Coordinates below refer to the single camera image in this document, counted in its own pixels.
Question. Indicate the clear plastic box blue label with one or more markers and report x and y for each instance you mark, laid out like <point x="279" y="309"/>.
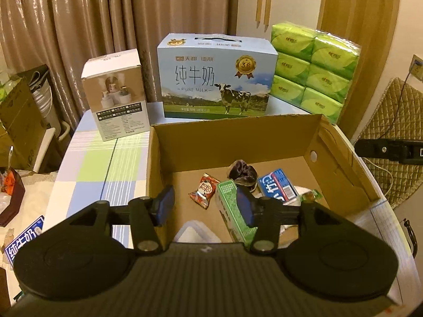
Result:
<point x="276" y="183"/>

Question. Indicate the brown velvet scrunchie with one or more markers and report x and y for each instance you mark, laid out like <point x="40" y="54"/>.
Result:
<point x="241" y="171"/>

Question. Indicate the white humidifier box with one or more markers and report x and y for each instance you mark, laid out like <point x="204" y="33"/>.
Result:
<point x="115" y="95"/>

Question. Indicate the white wardrobe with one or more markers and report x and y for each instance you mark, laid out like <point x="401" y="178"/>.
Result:
<point x="287" y="0"/>

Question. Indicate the blue milk carton case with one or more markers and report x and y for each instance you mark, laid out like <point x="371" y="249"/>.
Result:
<point x="214" y="79"/>

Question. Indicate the cream lace cloth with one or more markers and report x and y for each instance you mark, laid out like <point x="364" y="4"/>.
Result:
<point x="33" y="204"/>

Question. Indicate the brown cardboard storage box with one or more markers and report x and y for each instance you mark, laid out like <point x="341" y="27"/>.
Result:
<point x="23" y="125"/>

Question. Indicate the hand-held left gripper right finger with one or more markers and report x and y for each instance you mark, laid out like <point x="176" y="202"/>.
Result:
<point x="244" y="208"/>

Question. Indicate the stack of green tissue packs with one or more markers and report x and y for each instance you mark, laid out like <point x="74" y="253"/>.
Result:
<point x="314" y="69"/>

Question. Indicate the red snack packet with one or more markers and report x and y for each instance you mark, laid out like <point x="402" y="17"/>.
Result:
<point x="204" y="190"/>

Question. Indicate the white plastic container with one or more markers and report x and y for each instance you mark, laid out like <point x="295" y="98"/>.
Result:
<point x="198" y="234"/>

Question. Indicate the green medicine box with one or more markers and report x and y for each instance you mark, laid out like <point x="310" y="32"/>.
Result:
<point x="228" y="201"/>

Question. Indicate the candy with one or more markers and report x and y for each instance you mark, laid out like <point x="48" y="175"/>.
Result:
<point x="312" y="196"/>

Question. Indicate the dark wooden box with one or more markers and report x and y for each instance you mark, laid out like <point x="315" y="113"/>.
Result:
<point x="13" y="198"/>

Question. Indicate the wall socket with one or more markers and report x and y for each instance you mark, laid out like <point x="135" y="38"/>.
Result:
<point x="417" y="67"/>

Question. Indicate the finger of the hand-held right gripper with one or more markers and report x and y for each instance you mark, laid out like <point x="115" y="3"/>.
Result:
<point x="380" y="148"/>

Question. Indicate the small blue milk carton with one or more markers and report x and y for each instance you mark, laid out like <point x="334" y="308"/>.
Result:
<point x="24" y="241"/>

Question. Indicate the white plastic bundle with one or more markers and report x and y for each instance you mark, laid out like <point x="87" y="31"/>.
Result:
<point x="48" y="105"/>

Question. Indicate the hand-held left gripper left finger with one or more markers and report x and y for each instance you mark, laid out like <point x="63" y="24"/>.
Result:
<point x="164" y="204"/>

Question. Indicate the checked tablecloth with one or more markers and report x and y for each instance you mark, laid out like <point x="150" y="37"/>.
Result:
<point x="99" y="171"/>

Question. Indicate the pen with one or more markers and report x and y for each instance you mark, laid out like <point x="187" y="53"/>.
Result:
<point x="11" y="158"/>

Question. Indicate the beige curtain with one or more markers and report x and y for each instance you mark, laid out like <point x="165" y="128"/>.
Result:
<point x="82" y="16"/>

